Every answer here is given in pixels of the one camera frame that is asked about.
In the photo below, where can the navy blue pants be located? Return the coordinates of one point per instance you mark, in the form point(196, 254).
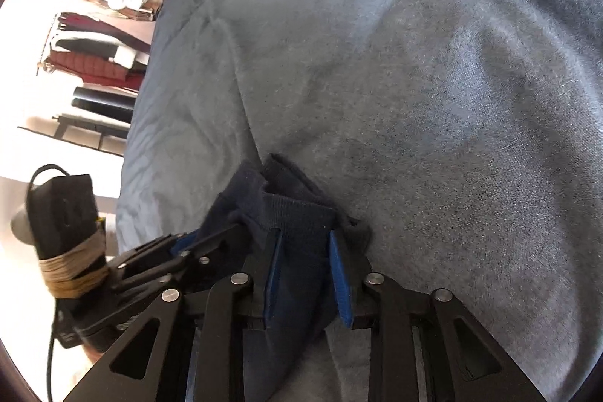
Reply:
point(297, 218)

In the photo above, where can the black tower fan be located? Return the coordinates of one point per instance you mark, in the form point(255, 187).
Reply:
point(103, 103)

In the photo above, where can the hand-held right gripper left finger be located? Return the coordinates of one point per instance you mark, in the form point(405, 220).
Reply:
point(273, 284)

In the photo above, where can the grey-blue bed blanket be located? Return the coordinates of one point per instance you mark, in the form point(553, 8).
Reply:
point(400, 100)

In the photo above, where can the wavy standing mirror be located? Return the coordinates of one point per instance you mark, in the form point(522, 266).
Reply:
point(80, 139)

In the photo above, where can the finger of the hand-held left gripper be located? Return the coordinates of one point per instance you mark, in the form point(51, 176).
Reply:
point(180, 242)
point(207, 244)

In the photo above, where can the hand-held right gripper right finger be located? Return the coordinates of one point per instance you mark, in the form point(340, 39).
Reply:
point(340, 284)

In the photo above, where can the black ladder stand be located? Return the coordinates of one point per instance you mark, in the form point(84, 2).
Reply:
point(94, 124)

